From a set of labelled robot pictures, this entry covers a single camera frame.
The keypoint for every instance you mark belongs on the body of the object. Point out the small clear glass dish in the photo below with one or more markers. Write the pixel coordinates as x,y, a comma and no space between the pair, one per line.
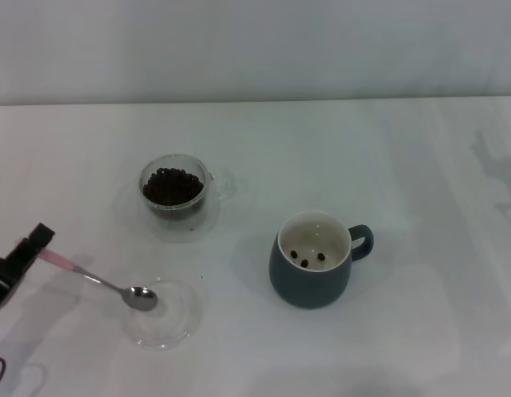
168,326

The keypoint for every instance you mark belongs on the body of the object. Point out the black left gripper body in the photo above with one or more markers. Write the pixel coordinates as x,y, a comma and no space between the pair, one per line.
3,285

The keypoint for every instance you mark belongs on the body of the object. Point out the pile of coffee beans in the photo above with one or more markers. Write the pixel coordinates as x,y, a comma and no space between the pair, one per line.
173,188

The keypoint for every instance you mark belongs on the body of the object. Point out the dark blue ceramic mug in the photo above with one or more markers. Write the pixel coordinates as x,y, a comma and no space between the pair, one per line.
309,289

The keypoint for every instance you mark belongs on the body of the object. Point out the large clear glass saucer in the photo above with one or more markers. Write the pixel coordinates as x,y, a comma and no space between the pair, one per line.
210,221

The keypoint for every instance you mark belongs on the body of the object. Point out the clear double-wall glass cup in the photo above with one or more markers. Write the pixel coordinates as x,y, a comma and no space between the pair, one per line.
177,213

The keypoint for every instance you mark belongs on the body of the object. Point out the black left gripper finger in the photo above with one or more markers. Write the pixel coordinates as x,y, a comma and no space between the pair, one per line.
28,264
38,237

